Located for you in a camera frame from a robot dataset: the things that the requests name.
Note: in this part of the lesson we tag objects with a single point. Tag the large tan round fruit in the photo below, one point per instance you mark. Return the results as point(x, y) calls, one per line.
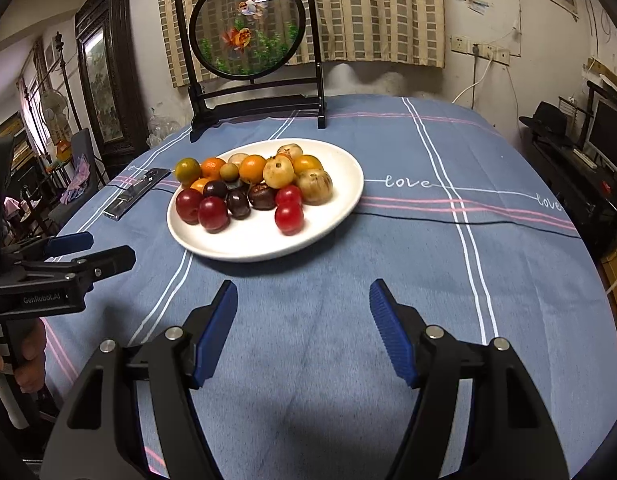
point(316, 186)

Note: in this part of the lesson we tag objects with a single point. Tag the computer monitor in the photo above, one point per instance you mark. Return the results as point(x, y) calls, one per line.
point(602, 132)

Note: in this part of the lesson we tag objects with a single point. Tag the red tomato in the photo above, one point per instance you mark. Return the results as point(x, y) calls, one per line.
point(289, 218)
point(289, 194)

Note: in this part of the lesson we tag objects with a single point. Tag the person's left hand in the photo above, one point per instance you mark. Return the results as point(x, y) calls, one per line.
point(31, 375)

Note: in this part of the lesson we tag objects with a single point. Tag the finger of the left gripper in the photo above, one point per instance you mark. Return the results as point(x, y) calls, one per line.
point(82, 271)
point(40, 248)

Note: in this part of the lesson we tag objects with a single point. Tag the large mandarin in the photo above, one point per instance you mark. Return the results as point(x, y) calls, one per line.
point(210, 168)

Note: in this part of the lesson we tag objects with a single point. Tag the green-yellow fruit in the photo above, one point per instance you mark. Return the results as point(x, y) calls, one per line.
point(187, 170)

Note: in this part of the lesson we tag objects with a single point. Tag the standing fan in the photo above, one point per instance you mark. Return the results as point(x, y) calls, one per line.
point(53, 108)

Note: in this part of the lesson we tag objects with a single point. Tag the small orange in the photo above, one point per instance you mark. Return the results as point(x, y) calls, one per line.
point(199, 184)

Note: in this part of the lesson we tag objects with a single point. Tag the dark round plum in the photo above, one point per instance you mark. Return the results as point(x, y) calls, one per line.
point(215, 188)

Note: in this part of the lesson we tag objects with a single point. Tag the small yellow fruit hidden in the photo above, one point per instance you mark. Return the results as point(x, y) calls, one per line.
point(229, 172)

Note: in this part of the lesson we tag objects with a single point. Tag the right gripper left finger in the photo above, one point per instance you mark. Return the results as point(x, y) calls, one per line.
point(98, 433)

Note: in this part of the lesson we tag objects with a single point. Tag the orange round fruit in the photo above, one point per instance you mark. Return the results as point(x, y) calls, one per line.
point(251, 169)

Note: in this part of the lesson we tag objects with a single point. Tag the dark water chestnut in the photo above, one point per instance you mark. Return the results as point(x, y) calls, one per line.
point(237, 186)

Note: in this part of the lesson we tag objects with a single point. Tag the yellow spotted fruit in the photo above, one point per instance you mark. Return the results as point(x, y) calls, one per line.
point(278, 172)

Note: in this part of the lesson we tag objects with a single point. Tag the round goldfish screen stand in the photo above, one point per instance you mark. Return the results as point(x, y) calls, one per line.
point(248, 58)

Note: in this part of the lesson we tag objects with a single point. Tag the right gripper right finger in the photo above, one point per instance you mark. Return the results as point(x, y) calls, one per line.
point(510, 433)

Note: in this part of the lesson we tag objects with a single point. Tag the black smartphone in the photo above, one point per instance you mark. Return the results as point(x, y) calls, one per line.
point(131, 195)

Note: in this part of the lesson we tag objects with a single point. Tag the black hat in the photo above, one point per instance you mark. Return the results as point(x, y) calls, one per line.
point(548, 122)

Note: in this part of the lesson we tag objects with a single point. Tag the white oval plate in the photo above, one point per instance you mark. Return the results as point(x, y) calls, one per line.
point(257, 238)

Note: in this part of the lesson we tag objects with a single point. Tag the dark heart-shaped plum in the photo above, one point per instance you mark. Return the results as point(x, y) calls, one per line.
point(238, 204)

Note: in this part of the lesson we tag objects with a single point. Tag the wall power strip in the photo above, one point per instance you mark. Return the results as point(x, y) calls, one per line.
point(490, 52)

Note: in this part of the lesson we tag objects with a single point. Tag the blue striped tablecloth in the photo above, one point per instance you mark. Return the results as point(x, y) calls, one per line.
point(452, 218)

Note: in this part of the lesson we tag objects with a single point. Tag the yellow-orange fruit front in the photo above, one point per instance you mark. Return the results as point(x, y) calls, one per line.
point(305, 163)

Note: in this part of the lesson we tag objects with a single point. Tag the dark framed painting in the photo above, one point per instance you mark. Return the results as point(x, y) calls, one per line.
point(110, 83)

